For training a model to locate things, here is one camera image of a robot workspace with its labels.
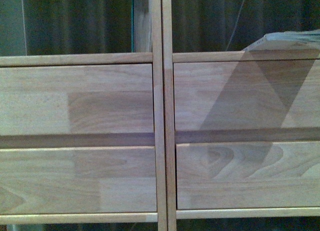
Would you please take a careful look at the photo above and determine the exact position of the wooden shelf unit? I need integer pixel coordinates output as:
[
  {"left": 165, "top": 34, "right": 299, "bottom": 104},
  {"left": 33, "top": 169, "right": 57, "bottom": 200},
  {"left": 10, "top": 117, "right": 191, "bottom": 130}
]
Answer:
[{"left": 0, "top": 0, "right": 320, "bottom": 231}]

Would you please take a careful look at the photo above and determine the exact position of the white paperback book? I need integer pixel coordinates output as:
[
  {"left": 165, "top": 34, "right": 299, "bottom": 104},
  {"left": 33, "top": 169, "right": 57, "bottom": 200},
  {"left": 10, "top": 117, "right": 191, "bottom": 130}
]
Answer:
[{"left": 243, "top": 29, "right": 320, "bottom": 52}]

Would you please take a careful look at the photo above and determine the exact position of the lower right wooden drawer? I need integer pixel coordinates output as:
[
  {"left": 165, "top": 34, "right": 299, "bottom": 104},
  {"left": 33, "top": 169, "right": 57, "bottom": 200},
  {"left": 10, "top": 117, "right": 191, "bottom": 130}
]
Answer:
[{"left": 176, "top": 141, "right": 320, "bottom": 210}]

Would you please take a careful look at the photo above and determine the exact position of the lower left wooden drawer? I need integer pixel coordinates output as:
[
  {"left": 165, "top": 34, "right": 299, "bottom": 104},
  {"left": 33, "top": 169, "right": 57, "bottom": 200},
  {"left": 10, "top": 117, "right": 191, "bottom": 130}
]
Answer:
[{"left": 0, "top": 146, "right": 157, "bottom": 215}]

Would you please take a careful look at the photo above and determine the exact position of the thick teal hardcover book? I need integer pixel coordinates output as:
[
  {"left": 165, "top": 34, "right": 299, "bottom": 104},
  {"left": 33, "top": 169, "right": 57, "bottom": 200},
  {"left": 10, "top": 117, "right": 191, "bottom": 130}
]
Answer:
[{"left": 131, "top": 0, "right": 152, "bottom": 53}]

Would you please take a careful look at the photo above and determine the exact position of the thin white cable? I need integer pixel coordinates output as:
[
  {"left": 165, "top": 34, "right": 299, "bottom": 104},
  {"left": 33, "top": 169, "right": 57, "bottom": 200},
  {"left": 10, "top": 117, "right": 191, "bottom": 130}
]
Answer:
[{"left": 226, "top": 0, "right": 247, "bottom": 53}]

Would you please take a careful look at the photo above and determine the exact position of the upper right wooden drawer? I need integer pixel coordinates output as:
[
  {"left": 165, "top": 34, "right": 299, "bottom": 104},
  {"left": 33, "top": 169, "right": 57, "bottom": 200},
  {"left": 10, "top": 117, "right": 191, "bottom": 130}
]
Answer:
[{"left": 174, "top": 59, "right": 320, "bottom": 131}]

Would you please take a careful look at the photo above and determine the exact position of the wooden drawer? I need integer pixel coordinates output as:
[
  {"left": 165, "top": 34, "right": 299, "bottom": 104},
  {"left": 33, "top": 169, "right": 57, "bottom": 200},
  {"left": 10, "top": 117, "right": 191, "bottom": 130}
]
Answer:
[
  {"left": 0, "top": 146, "right": 157, "bottom": 215},
  {"left": 174, "top": 59, "right": 320, "bottom": 131},
  {"left": 176, "top": 141, "right": 320, "bottom": 210},
  {"left": 0, "top": 64, "right": 154, "bottom": 136}
]

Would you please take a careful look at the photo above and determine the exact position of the upper left wooden drawer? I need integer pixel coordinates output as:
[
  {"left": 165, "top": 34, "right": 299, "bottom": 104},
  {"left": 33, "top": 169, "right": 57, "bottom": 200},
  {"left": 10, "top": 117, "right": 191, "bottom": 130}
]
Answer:
[{"left": 0, "top": 64, "right": 154, "bottom": 136}]

